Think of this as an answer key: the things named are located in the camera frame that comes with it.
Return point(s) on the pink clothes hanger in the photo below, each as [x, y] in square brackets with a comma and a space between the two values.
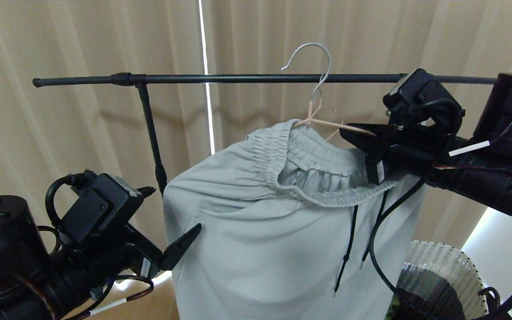
[310, 111]
[321, 103]

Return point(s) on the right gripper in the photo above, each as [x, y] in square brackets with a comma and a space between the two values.
[416, 151]

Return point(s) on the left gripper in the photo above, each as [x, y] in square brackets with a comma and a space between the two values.
[105, 262]

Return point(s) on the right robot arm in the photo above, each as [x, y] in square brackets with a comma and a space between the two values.
[505, 115]

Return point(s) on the window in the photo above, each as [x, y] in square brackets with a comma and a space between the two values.
[505, 253]

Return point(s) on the pale grey shorts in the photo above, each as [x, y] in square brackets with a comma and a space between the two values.
[260, 249]

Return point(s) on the black clothes rack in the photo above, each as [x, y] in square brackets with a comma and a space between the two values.
[238, 78]

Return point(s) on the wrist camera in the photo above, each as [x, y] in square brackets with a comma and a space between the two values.
[416, 93]
[100, 204]

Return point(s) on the white laundry basket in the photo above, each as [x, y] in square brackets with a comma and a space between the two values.
[442, 266]

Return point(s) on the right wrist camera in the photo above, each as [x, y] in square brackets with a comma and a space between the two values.
[416, 93]

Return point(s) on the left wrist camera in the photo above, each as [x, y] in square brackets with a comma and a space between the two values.
[100, 204]

